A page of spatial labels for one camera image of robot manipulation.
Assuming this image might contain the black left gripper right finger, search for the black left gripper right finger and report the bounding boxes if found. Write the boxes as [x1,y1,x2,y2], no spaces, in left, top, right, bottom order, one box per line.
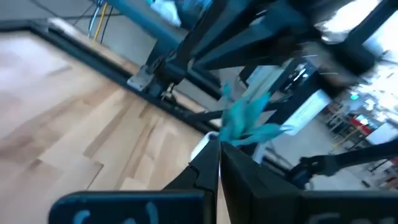
[220,141,398,224]

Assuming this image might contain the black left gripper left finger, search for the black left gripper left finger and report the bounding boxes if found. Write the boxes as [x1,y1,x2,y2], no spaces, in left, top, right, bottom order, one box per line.
[48,139,220,224]

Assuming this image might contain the black aluminium table frame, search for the black aluminium table frame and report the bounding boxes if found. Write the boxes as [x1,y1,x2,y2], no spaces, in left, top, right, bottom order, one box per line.
[0,19,224,135]

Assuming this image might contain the teal plant in white pot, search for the teal plant in white pot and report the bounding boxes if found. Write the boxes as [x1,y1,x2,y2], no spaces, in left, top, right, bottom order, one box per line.
[190,83,292,163]

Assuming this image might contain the yellow cable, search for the yellow cable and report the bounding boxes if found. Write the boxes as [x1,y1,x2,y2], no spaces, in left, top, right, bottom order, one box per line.
[94,1,109,42]

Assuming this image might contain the dark desk support beam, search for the dark desk support beam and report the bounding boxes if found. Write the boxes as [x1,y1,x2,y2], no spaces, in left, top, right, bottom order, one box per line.
[105,0,193,63]

